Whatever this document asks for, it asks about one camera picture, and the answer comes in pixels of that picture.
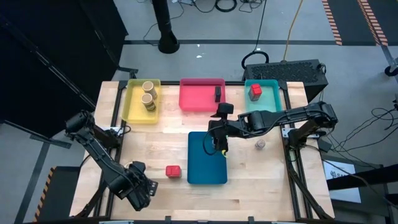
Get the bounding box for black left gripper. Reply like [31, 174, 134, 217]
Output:
[124, 161, 159, 213]

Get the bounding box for red-lidded patterned spice tin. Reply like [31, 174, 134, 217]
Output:
[165, 165, 182, 179]
[248, 83, 263, 102]

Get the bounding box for blue plastic tray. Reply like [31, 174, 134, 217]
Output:
[187, 131, 228, 185]

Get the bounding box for red plastic tray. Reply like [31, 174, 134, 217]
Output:
[178, 78, 226, 113]

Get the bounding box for teal plastic tray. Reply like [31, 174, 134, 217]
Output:
[244, 79, 283, 113]

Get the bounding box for yellow plastic tray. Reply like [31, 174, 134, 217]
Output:
[122, 78, 162, 124]

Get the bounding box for black floor mat orange stripes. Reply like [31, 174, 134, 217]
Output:
[32, 166, 82, 223]
[322, 0, 398, 47]

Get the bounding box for black mesh computer case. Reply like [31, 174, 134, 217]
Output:
[242, 58, 329, 103]

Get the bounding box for black power adapter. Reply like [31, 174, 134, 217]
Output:
[317, 138, 333, 153]

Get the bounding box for black stand pole with base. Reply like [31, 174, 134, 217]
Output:
[151, 0, 180, 55]

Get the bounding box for white printed sign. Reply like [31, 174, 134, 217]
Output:
[323, 160, 362, 203]

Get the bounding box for black metal bar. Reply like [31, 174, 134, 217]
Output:
[326, 164, 398, 191]

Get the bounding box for black folding partition screen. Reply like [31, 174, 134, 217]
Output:
[0, 0, 128, 138]

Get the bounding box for black caster wheel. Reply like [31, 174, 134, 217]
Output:
[384, 63, 398, 77]

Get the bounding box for black aluminium table frame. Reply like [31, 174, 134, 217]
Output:
[74, 80, 335, 223]

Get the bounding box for black looped floor cable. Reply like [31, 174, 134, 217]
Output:
[241, 0, 270, 70]

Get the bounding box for black coiled cable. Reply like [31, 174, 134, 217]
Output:
[215, 0, 238, 13]

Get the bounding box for yellow floor cable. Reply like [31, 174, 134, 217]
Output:
[282, 0, 304, 62]

